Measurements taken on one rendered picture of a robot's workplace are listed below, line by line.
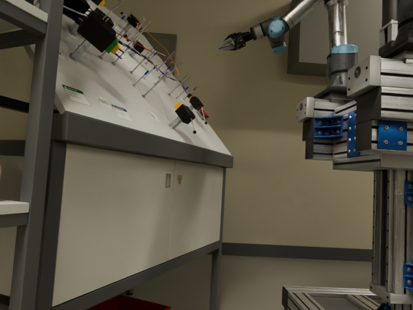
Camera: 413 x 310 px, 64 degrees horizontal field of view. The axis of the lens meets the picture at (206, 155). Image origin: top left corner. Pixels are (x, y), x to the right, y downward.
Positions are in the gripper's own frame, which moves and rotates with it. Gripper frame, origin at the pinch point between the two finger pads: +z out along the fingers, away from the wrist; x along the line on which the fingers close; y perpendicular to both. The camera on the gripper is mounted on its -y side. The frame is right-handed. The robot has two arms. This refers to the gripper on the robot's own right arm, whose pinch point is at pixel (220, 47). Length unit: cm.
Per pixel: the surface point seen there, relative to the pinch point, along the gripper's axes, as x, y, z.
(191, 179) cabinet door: 36, 72, 27
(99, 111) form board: -15, 111, 26
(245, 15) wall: 8, -178, -18
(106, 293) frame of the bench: 30, 131, 44
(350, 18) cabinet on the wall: 48, -151, -108
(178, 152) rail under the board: 16, 84, 21
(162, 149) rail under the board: 9, 93, 22
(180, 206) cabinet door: 39, 84, 31
